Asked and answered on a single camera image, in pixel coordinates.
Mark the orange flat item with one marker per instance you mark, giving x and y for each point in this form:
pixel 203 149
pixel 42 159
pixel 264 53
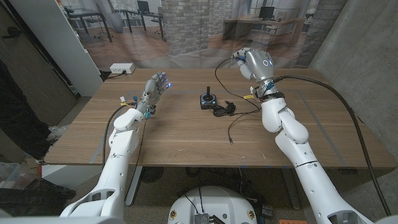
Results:
pixel 292 222

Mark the clear plastic bin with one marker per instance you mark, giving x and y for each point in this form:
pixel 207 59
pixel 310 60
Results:
pixel 12 175

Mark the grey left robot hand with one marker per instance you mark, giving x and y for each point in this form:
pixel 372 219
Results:
pixel 150 95

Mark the grey table leg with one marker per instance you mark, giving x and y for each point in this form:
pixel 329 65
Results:
pixel 289 193
pixel 134 186

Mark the printed office backdrop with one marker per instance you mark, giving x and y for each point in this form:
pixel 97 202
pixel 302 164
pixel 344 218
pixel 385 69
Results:
pixel 192 31

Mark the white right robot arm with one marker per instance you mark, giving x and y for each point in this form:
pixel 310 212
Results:
pixel 298 146

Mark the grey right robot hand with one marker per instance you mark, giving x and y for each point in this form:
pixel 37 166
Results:
pixel 259 67

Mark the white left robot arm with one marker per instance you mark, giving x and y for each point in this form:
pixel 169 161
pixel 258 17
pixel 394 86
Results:
pixel 119 161

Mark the person in dark clothing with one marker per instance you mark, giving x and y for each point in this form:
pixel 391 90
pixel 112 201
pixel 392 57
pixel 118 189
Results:
pixel 18 118

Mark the black bag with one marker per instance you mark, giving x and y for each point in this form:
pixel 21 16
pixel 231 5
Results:
pixel 37 199

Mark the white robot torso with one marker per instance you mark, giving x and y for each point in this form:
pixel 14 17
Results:
pixel 217 202

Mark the round black fan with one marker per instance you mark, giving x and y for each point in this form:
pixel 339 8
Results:
pixel 152 174

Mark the white power strip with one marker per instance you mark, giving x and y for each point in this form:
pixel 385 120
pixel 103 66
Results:
pixel 122 68

